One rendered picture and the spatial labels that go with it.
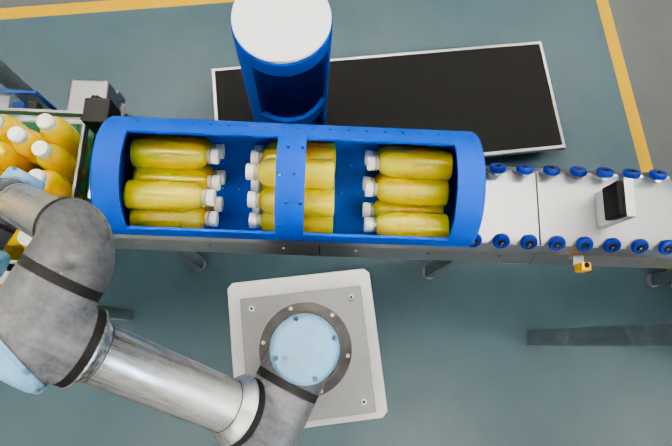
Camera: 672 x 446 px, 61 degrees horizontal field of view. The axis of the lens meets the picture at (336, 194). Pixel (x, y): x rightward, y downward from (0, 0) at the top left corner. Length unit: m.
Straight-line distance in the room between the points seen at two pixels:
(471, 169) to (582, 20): 1.95
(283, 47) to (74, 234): 0.94
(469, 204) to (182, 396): 0.73
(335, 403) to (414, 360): 1.28
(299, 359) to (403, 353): 1.50
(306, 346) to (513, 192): 0.87
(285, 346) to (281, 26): 0.94
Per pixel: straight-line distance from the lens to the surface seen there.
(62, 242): 0.81
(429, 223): 1.40
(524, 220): 1.64
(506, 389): 2.56
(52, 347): 0.82
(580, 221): 1.71
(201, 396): 0.93
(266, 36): 1.61
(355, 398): 1.22
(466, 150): 1.32
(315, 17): 1.64
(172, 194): 1.36
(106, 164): 1.33
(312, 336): 0.99
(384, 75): 2.57
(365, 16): 2.88
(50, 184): 1.54
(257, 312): 1.22
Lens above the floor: 2.43
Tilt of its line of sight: 75 degrees down
